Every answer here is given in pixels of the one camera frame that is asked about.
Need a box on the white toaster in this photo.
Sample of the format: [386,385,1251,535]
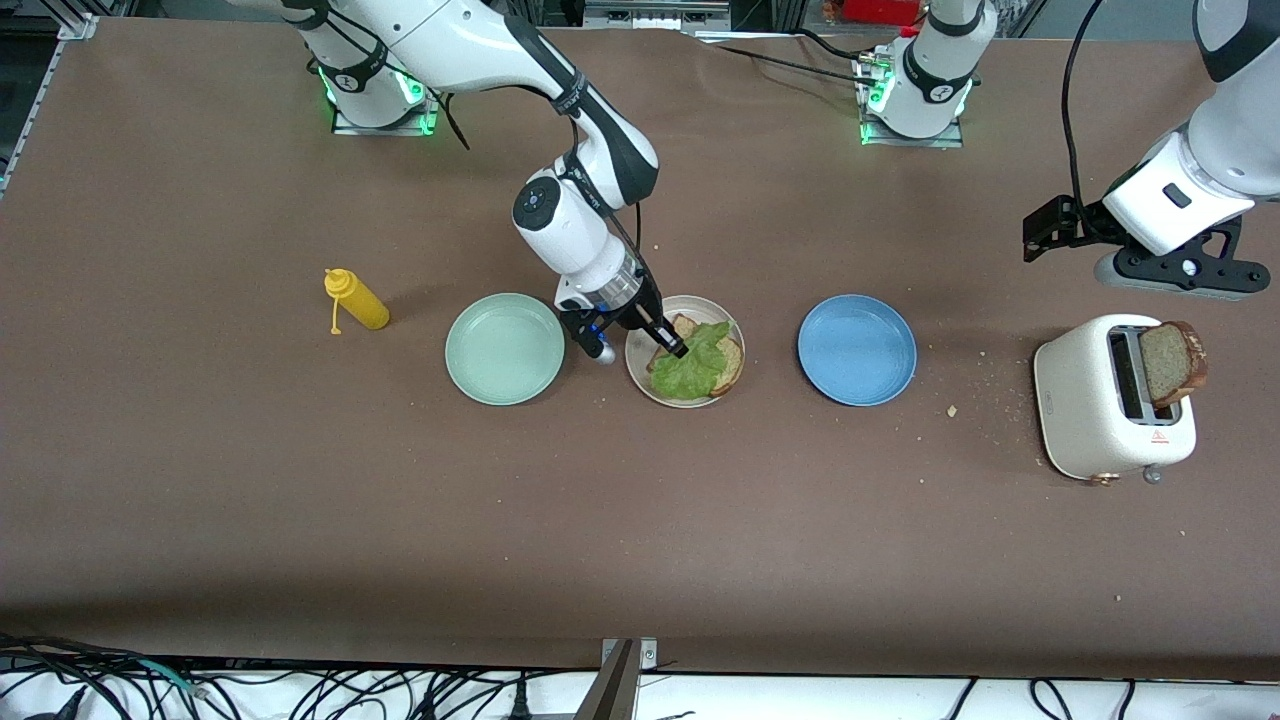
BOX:
[1033,314,1198,486]

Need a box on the brown bread slice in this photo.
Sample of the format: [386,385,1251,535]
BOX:
[645,313,746,397]
[1138,320,1209,408]

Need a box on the mint green plate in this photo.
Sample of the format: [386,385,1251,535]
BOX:
[445,292,566,407]

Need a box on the teal floor cable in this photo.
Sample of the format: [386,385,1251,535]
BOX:
[135,658,206,698]

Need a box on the green lettuce leaf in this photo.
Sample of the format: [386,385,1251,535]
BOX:
[650,321,733,401]

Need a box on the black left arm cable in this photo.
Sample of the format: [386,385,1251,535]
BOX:
[1061,0,1109,216]

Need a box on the blue plate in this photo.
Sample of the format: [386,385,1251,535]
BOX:
[797,293,918,407]

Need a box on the aluminium frame profile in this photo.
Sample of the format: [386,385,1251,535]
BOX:
[583,0,736,31]

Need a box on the red background object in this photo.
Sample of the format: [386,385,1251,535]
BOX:
[843,0,923,26]

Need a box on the black cable on table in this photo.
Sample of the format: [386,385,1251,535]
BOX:
[685,28,881,86]

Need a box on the small metal edge bracket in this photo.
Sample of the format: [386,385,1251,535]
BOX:
[600,638,659,673]

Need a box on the beige plate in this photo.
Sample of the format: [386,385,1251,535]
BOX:
[625,294,746,409]

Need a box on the grey metal post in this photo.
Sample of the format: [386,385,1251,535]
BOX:
[575,640,639,720]

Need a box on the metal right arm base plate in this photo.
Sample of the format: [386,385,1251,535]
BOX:
[332,40,441,137]

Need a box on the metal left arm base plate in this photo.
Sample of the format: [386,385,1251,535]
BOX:
[860,55,966,149]

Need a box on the yellow mustard squeeze bottle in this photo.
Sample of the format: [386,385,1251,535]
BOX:
[323,268,391,336]

